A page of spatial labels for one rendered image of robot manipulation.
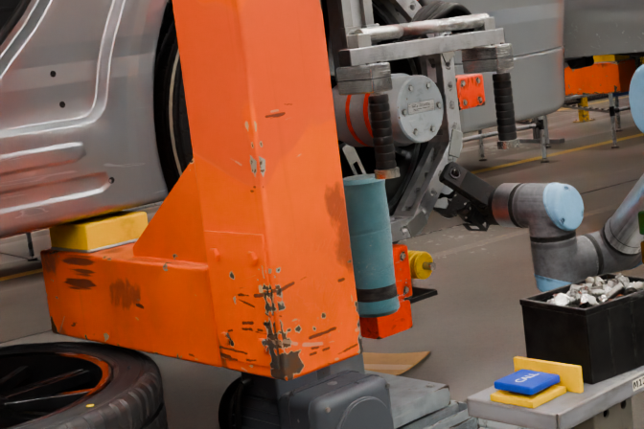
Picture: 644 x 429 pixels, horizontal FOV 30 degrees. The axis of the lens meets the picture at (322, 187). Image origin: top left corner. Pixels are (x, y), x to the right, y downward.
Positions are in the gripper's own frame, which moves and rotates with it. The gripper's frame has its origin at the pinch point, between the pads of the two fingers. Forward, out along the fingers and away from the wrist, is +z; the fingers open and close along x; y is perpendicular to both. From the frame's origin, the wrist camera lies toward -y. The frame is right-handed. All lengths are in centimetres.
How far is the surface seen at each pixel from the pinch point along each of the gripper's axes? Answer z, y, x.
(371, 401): -30, -17, -54
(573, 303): -66, -22, -34
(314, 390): -22, -23, -56
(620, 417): -72, -8, -45
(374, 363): 81, 83, -6
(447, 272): 147, 160, 70
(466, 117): 7.5, 7.1, 27.2
